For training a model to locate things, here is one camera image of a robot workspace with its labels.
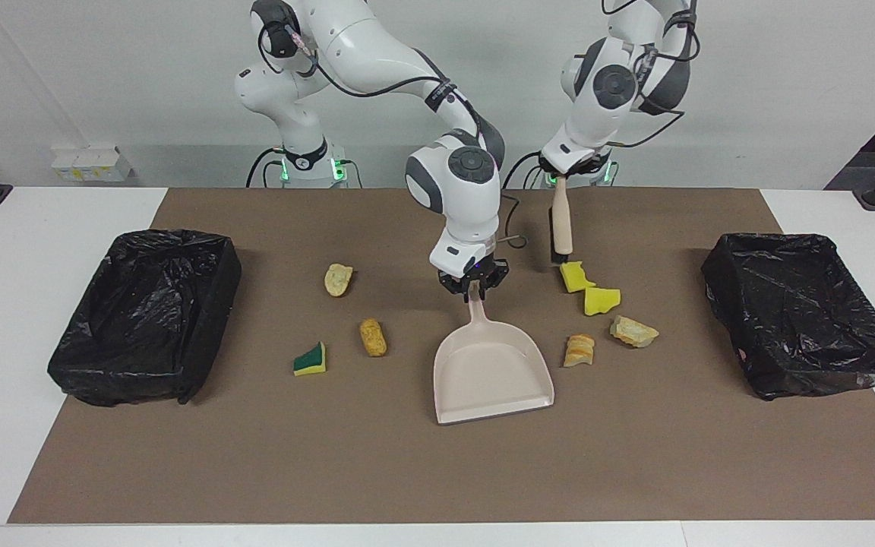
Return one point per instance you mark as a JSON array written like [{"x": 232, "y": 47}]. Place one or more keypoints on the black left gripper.
[{"x": 574, "y": 163}]

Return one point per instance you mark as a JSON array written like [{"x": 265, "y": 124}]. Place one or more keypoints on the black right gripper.
[{"x": 475, "y": 272}]

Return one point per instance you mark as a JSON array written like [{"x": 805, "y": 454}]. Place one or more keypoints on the beige plastic dustpan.
[{"x": 491, "y": 372}]

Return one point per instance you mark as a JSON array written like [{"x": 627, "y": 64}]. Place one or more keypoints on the brown crackled bread roll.
[{"x": 373, "y": 337}]

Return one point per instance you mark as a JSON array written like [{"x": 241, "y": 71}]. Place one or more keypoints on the striped orange croissant piece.
[{"x": 579, "y": 350}]

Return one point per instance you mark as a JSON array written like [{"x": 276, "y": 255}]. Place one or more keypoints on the pale round bread piece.
[{"x": 338, "y": 279}]

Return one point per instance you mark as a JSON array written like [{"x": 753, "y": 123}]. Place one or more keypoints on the pale greenish bread chunk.
[{"x": 633, "y": 331}]

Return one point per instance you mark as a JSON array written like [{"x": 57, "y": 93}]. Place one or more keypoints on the green and yellow sponge piece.
[{"x": 309, "y": 361}]

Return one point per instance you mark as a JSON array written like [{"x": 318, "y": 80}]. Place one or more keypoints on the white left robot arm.
[{"x": 612, "y": 83}]

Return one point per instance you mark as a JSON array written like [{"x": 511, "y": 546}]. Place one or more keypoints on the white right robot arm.
[{"x": 361, "y": 45}]

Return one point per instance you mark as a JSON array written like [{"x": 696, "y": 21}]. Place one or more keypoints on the bin lined with black bag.
[
  {"x": 141, "y": 319},
  {"x": 802, "y": 311}
]

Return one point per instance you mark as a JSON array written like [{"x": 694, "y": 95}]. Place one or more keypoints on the brown paper table mat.
[{"x": 437, "y": 471}]

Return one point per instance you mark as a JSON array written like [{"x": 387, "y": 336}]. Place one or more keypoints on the white box on floor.
[{"x": 92, "y": 163}]

